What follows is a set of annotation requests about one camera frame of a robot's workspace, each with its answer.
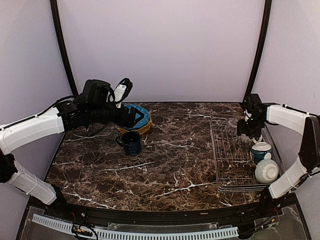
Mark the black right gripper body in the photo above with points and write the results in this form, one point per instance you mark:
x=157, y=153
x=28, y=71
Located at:
x=252, y=128

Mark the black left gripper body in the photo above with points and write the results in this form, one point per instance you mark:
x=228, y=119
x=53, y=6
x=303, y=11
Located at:
x=100, y=115

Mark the blue polka dot plate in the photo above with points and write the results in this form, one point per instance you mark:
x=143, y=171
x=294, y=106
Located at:
x=129, y=116

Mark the yellow polka dot plate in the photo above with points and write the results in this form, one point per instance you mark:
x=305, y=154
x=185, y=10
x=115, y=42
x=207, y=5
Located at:
x=141, y=131
x=149, y=124

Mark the dark blue mug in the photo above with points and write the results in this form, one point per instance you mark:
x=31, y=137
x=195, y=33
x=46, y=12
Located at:
x=130, y=142

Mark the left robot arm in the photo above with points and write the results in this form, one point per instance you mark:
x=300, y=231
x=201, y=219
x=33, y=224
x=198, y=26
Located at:
x=62, y=117

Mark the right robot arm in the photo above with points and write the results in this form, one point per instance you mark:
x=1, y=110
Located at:
x=297, y=137

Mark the cream white mug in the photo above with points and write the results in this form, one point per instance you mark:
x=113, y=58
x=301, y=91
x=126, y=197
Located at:
x=257, y=139

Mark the teal and white mug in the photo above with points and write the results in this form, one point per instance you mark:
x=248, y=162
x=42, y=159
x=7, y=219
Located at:
x=259, y=150

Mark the pale green ribbed bowl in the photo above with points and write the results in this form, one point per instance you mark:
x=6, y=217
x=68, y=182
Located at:
x=266, y=170

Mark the small circuit board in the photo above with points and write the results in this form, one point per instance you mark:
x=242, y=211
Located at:
x=79, y=232

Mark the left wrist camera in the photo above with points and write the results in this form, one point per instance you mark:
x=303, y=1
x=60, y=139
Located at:
x=98, y=92

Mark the metal wire dish rack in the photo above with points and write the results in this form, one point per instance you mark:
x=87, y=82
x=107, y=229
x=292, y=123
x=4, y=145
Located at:
x=233, y=160

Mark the black front rail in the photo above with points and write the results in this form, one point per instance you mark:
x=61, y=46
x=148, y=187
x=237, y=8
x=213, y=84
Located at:
x=235, y=215

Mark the black frame post right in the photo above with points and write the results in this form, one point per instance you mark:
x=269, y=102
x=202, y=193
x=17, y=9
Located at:
x=260, y=47

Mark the black frame post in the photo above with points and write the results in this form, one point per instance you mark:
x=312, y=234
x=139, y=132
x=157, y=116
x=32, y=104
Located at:
x=62, y=46
x=260, y=47

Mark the white slotted cable duct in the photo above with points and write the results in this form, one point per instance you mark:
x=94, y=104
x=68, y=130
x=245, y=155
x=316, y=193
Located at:
x=117, y=231

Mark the black frame post left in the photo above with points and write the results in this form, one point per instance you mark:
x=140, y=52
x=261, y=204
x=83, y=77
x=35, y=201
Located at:
x=62, y=46

